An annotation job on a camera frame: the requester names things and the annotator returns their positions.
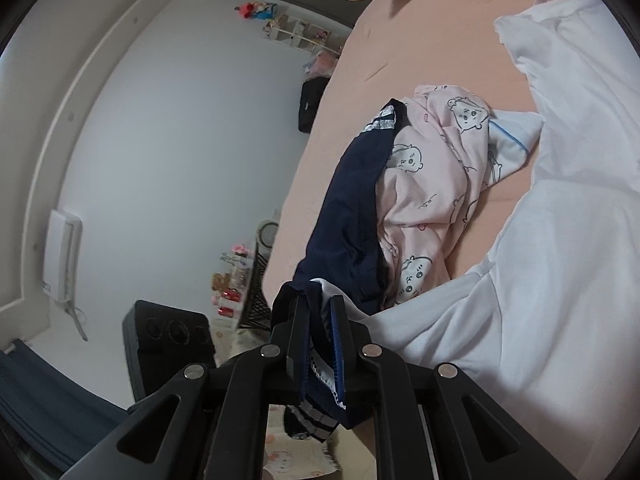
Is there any pink printed pajama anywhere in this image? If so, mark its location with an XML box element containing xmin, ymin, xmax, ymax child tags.
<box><xmin>377</xmin><ymin>84</ymin><xmax>543</xmax><ymax>306</ymax></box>

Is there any white floor appliance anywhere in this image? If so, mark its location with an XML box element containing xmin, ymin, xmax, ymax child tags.
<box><xmin>257</xmin><ymin>220</ymin><xmax>280</xmax><ymax>248</ymax></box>

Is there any white wall air conditioner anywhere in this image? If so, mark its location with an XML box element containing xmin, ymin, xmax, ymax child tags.
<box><xmin>41</xmin><ymin>210</ymin><xmax>90</xmax><ymax>343</ymax></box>

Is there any white shirt with navy trim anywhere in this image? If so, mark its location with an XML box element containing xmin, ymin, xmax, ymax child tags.
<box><xmin>272</xmin><ymin>0</ymin><xmax>640</xmax><ymax>441</ymax></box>

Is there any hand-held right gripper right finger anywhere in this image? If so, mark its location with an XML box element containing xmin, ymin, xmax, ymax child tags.
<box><xmin>330</xmin><ymin>296</ymin><xmax>581</xmax><ymax>480</ymax></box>

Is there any black backpack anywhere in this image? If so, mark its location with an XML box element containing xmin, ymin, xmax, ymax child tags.
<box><xmin>298</xmin><ymin>76</ymin><xmax>333</xmax><ymax>134</ymax></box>

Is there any white shelf rack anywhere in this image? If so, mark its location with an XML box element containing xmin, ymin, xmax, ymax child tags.
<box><xmin>262</xmin><ymin>12</ymin><xmax>351</xmax><ymax>56</ymax></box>

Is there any navy pleated skirt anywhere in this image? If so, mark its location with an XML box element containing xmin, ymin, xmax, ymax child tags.
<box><xmin>292</xmin><ymin>100</ymin><xmax>411</xmax><ymax>313</ymax></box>

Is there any blue curtain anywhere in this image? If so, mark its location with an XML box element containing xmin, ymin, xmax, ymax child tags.
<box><xmin>0</xmin><ymin>337</ymin><xmax>128</xmax><ymax>473</ymax></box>

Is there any pink bed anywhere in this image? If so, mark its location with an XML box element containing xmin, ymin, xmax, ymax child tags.
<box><xmin>262</xmin><ymin>0</ymin><xmax>596</xmax><ymax>291</ymax></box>

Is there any pink bag pile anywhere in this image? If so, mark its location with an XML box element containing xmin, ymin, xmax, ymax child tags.
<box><xmin>302</xmin><ymin>50</ymin><xmax>343</xmax><ymax>81</ymax></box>

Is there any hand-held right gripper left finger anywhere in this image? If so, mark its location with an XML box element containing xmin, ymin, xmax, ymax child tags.
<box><xmin>60</xmin><ymin>295</ymin><xmax>311</xmax><ymax>480</ymax></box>

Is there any red-hat plush doll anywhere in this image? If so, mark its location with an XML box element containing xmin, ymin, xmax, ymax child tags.
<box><xmin>234</xmin><ymin>2</ymin><xmax>278</xmax><ymax>22</ymax></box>

